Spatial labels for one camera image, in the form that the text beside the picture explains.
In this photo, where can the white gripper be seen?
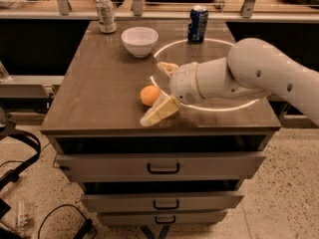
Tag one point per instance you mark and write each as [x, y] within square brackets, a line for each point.
[183, 83]

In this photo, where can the orange fruit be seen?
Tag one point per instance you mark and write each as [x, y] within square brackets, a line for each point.
[149, 94]

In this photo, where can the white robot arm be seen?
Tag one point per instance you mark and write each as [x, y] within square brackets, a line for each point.
[252, 69]

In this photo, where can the white bowl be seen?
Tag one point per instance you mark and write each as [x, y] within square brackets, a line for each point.
[140, 41]

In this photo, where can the blue soda can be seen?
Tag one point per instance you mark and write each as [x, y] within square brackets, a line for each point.
[197, 26]

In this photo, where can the grey drawer cabinet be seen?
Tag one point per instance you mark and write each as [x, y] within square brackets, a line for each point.
[98, 109]

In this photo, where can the top grey drawer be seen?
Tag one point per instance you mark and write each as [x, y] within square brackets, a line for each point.
[133, 167]

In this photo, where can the grey drawer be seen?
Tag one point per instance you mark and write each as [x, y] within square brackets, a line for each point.
[160, 217]
[151, 202]
[133, 167]

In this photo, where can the silver green soda can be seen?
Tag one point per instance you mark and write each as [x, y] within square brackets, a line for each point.
[106, 16]

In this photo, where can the middle grey drawer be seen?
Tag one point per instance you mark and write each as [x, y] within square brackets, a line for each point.
[151, 202]

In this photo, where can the bottom grey drawer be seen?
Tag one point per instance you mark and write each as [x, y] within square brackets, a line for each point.
[160, 217]

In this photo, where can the black chair base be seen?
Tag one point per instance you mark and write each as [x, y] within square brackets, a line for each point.
[20, 177]

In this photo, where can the clear plastic bottle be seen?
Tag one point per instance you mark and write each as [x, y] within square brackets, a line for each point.
[22, 219]

